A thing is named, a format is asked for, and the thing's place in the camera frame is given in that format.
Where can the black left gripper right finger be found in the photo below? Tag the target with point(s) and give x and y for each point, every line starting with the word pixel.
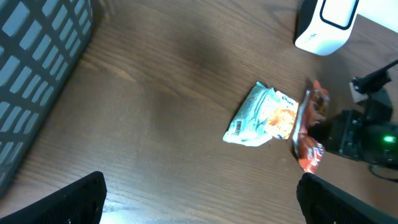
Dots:
pixel 322 202

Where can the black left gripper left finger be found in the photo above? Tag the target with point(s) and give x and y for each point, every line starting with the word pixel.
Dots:
pixel 80 202

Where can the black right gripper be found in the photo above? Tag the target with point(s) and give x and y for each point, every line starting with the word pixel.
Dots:
pixel 369 136

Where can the orange Top chocolate bar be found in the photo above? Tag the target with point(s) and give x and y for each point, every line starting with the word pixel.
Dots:
pixel 312 111

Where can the teal snack packet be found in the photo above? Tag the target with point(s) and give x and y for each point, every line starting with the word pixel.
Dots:
pixel 247 128

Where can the grey plastic mesh basket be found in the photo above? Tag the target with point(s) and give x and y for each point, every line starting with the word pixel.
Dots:
pixel 41 41

